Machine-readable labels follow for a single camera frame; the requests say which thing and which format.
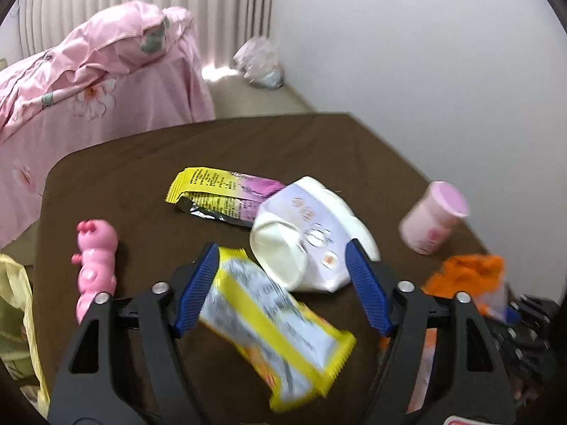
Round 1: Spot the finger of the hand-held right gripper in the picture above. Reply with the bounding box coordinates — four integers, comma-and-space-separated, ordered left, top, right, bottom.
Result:
505, 293, 556, 334

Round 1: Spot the clear plastic bag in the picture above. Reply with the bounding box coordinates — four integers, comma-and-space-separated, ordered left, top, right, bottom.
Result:
232, 35, 284, 90

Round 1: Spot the pink caterpillar toy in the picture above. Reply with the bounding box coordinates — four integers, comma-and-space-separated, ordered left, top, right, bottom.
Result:
71, 219, 119, 325

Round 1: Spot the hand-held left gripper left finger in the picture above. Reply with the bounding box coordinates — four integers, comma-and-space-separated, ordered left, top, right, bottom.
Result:
46, 243, 221, 425

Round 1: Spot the yellow snack wrapper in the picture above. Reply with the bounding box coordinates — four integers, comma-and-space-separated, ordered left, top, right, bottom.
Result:
197, 246, 358, 413

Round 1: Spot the orange snack bag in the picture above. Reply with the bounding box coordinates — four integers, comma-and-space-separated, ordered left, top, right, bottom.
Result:
406, 254, 520, 413

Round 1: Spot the pink cup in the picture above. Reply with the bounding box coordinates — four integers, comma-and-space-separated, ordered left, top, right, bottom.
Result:
399, 181, 470, 256

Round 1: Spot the yellow purple wrapper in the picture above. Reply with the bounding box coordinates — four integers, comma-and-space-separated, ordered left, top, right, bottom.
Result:
166, 167, 286, 228

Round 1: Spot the pink floral blanket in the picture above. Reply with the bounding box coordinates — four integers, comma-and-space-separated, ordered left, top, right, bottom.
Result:
0, 0, 217, 249

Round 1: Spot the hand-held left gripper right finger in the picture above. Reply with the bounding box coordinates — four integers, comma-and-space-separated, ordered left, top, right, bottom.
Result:
344, 238, 517, 425

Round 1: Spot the yellow plastic bag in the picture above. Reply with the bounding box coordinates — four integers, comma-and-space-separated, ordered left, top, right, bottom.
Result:
0, 254, 50, 418

